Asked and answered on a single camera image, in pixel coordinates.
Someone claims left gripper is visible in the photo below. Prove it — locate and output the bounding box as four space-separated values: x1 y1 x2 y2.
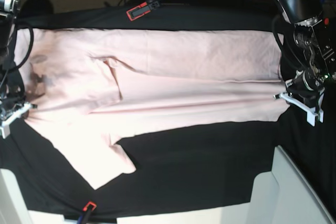
273 70 326 126

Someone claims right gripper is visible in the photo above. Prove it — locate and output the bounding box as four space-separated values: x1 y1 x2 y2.
1 92 37 138

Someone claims pink T-shirt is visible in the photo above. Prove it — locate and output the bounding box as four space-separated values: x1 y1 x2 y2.
19 29 288 189

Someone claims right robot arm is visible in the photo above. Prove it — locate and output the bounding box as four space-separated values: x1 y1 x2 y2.
1 0 36 139

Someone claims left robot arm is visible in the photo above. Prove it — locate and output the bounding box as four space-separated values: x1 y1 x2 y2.
272 0 335 126

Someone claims black table cloth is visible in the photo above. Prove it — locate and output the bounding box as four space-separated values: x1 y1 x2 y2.
0 5 336 221

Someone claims red blue front clamp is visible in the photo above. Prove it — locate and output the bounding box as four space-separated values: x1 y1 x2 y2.
77 201 97 224

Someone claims red black clamp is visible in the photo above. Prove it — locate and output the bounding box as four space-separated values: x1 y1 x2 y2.
126 1 160 21

